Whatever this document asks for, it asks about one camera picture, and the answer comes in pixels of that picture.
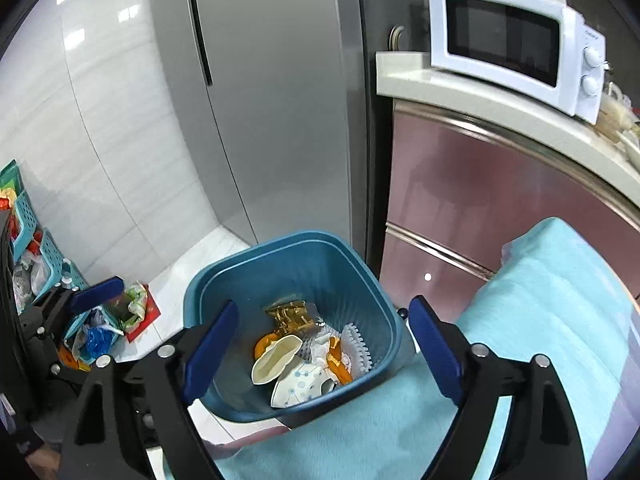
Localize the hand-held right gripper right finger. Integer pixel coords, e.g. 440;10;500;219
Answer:
407;296;588;480

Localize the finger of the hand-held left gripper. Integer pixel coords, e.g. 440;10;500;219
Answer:
20;276;126;341

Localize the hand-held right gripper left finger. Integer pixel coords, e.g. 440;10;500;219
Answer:
60;300;240;480

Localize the white fluted paper liner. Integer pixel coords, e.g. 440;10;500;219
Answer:
340;324;376;377

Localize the gold snack wrapper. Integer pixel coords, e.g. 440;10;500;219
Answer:
264;300;322;336

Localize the crushed dotted paper cup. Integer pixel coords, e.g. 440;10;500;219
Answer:
270;362;337;408

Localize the orange snack wrapper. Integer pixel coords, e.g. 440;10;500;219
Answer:
254;331;354;387

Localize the white tissue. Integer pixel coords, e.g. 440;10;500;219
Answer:
299;327;337;367

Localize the blue plastic trash bin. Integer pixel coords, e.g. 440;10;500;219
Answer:
183;230;403;423

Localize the person's left forearm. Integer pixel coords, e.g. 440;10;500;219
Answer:
15;430;63;480

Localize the blue plastic bag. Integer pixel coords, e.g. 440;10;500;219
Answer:
75;322;119;362

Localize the red packet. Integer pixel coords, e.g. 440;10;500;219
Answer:
121;284;162;344

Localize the teal basket storage rack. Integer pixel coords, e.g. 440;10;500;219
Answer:
0;160;126;363

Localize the blue grey printed blanket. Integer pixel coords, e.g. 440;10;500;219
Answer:
162;217;640;480

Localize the kitchen counter with pink cabinets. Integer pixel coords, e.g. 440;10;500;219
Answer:
375;50;640;301

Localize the grey refrigerator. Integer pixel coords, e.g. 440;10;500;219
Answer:
147;0;396;263

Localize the plastic bag with food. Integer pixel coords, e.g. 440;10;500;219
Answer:
597;87;640;143

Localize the white microwave oven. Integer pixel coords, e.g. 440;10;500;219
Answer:
427;0;607;125

